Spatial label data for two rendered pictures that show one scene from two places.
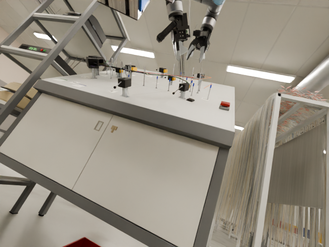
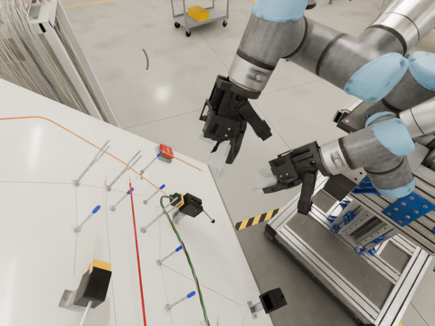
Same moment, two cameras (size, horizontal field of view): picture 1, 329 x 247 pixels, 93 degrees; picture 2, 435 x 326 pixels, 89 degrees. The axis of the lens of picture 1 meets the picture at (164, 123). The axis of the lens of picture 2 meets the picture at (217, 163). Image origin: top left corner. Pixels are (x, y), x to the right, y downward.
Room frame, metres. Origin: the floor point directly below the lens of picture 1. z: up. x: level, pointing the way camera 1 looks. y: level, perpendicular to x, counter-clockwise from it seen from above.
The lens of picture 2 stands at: (0.93, 0.25, 1.71)
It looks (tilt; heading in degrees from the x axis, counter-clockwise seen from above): 53 degrees down; 232
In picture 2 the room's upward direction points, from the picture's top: straight up
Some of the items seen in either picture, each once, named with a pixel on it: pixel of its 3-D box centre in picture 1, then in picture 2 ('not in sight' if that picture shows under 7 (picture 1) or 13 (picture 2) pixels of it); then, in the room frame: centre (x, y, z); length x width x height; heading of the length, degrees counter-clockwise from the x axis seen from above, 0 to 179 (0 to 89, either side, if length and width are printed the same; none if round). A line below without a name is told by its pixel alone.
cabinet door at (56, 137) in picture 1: (55, 133); not in sight; (0.89, 0.53, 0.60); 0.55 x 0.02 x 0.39; 72
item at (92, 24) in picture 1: (85, 29); not in sight; (1.18, 1.01, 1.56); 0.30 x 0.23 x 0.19; 164
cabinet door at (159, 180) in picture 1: (144, 169); not in sight; (0.71, 0.00, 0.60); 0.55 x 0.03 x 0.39; 72
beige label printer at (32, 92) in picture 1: (30, 100); not in sight; (1.18, 1.00, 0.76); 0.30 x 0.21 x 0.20; 165
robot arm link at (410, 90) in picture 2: not in sight; (415, 80); (0.08, 0.14, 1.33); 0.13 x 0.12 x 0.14; 88
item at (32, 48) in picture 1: (52, 65); not in sight; (1.19, 1.05, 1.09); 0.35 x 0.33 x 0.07; 72
